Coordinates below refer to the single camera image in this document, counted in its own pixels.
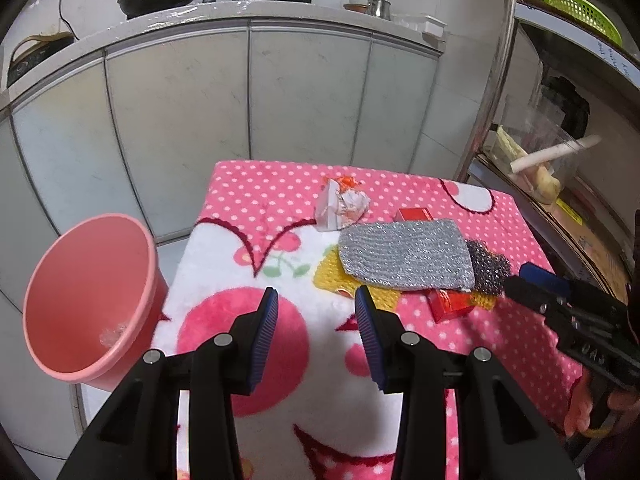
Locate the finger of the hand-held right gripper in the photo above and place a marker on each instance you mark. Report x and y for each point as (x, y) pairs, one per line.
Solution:
(525, 292)
(542, 277)

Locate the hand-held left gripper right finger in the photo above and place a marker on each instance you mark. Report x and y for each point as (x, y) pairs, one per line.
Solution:
(372, 340)

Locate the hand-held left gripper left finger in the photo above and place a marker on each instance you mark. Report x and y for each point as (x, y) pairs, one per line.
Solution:
(265, 340)

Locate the dark steel wool scourer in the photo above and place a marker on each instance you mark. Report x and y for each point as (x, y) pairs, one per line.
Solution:
(487, 265)

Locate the clear bubble wrap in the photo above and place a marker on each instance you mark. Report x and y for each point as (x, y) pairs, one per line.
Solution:
(110, 336)

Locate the pink plastic bucket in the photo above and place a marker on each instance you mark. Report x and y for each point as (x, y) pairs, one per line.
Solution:
(75, 285)

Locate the person's right hand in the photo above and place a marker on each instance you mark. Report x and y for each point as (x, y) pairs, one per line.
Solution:
(577, 410)

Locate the shiny red wrapper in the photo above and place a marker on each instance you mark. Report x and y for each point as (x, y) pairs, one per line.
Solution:
(450, 305)

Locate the yellow foam net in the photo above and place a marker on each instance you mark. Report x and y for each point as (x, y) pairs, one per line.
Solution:
(330, 272)

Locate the silver scrubbing cloth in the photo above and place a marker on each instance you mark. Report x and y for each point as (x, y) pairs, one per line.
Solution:
(400, 250)

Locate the white paper roll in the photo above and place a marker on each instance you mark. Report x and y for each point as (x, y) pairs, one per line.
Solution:
(550, 154)

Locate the small red box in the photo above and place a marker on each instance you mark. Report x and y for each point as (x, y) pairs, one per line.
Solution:
(415, 214)

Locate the orange and white crumpled wrapper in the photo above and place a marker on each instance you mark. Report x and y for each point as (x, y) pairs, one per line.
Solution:
(345, 207)

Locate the clear plastic container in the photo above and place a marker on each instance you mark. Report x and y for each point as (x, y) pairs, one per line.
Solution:
(530, 140)

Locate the pink polka dot printed blanket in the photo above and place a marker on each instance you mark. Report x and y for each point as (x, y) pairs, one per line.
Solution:
(250, 190)

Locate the metal storage rack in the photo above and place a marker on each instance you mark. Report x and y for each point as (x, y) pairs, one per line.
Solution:
(500, 60)

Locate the grey kitchen cabinet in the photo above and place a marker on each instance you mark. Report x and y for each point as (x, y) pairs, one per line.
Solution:
(175, 110)

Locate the green plastic basket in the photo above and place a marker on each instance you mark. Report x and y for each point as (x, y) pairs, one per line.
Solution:
(580, 10)

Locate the white plastic container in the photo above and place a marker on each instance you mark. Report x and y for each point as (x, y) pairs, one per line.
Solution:
(425, 24)

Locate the small steel pot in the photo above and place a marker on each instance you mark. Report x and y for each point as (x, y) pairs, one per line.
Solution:
(379, 8)

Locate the brown bowl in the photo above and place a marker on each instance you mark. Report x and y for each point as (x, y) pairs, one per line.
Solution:
(355, 7)

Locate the gas stove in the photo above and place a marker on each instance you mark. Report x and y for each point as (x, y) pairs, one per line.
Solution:
(210, 0)

